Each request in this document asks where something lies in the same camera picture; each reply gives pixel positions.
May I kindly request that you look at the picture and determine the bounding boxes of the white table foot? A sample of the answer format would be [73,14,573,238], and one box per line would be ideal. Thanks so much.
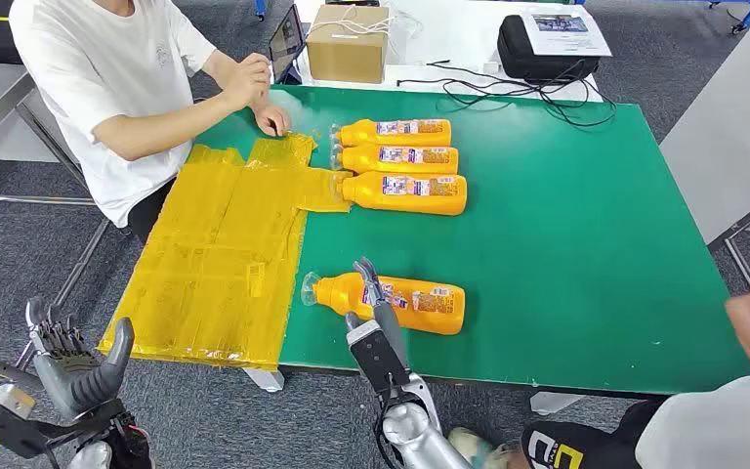
[243,367,286,394]
[529,390,587,417]

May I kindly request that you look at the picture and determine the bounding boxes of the black carry case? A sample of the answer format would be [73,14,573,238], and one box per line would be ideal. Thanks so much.
[497,14,602,83]

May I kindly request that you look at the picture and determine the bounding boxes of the brown cardboard box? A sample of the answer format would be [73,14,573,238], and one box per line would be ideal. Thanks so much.
[305,4,391,85]

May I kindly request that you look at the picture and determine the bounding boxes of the grey table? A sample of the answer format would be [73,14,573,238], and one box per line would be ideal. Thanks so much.
[659,9,750,292]

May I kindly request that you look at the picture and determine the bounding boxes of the printed white paper sheet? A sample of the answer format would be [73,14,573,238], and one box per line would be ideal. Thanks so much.
[521,5,613,59]

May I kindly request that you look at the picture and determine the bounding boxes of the black cable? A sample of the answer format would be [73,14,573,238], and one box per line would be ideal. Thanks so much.
[396,59,619,129]

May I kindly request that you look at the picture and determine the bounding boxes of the yellow taped mat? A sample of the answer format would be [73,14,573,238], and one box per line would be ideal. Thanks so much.
[98,132,354,371]

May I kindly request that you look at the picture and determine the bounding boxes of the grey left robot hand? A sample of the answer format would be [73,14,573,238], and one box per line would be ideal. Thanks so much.
[23,296,137,423]

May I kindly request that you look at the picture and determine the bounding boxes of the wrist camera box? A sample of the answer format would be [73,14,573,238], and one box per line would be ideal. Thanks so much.
[348,319,412,396]
[0,384,50,459]

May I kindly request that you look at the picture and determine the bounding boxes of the orange detergent bottle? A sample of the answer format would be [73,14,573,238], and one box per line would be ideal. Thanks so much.
[330,143,460,176]
[330,118,452,149]
[300,272,466,336]
[336,170,468,217]

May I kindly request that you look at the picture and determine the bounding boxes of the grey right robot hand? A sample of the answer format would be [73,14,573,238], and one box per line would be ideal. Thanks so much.
[344,257,411,375]

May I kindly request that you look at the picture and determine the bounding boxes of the blue metal frame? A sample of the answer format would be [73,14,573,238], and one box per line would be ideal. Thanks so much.
[708,0,750,35]

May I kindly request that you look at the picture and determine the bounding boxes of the black tablet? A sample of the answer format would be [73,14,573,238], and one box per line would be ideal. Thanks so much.
[268,5,307,85]

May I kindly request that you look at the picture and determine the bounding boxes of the white string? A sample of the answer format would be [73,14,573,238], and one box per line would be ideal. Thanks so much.
[310,5,425,40]

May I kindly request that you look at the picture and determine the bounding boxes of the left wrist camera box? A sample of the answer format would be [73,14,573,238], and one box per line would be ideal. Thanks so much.
[0,384,50,459]

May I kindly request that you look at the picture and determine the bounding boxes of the person's right hand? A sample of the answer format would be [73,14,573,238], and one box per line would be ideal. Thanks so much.
[252,102,293,139]

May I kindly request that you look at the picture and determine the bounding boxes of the person's left hand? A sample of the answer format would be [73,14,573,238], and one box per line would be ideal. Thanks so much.
[221,53,273,110]

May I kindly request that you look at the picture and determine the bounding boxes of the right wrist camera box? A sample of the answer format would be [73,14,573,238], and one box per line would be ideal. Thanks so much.
[348,319,412,396]

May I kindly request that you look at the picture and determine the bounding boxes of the beige and teal shoe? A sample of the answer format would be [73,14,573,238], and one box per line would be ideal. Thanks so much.
[447,427,520,469]

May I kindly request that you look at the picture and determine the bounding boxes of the white table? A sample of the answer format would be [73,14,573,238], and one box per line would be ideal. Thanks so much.
[294,0,604,104]

